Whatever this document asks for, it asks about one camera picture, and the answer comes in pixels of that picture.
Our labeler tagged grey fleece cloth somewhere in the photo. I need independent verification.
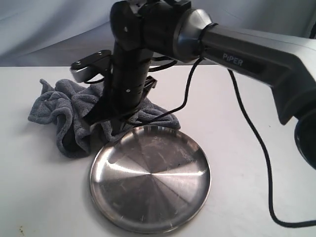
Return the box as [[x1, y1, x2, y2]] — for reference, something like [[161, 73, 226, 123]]
[[27, 78, 181, 158]]

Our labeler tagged grey backdrop cloth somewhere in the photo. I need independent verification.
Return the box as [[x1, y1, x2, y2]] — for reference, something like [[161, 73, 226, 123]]
[[0, 0, 316, 67]]

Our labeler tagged round stainless steel plate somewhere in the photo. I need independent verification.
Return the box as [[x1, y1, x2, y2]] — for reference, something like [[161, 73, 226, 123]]
[[88, 125, 211, 234]]

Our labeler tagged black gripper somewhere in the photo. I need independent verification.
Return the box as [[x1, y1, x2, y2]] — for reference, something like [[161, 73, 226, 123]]
[[82, 44, 154, 136]]

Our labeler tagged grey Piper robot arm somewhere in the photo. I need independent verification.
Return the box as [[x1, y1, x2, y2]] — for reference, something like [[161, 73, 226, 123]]
[[83, 0, 316, 167]]

